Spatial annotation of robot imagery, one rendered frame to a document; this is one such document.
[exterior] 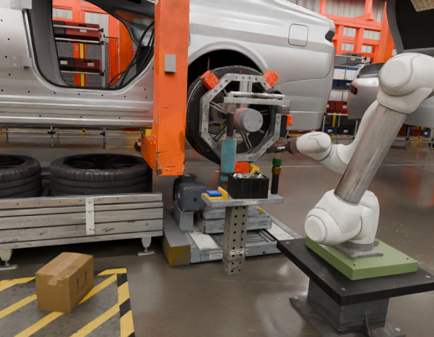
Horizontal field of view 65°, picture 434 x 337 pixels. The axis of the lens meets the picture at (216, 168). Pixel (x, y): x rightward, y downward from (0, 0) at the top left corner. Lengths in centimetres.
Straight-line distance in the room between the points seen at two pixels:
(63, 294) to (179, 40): 136
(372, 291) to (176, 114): 127
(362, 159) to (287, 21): 172
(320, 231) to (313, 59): 183
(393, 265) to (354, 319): 29
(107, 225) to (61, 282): 52
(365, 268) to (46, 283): 136
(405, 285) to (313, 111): 173
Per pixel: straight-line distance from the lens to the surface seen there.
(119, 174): 216
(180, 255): 206
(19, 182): 229
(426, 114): 433
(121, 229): 213
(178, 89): 194
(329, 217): 136
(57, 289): 175
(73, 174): 219
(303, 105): 290
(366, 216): 154
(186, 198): 221
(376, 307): 175
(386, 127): 128
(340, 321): 166
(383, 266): 160
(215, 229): 231
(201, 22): 256
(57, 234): 213
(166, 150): 195
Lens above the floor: 99
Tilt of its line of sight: 12 degrees down
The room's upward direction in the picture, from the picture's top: 3 degrees clockwise
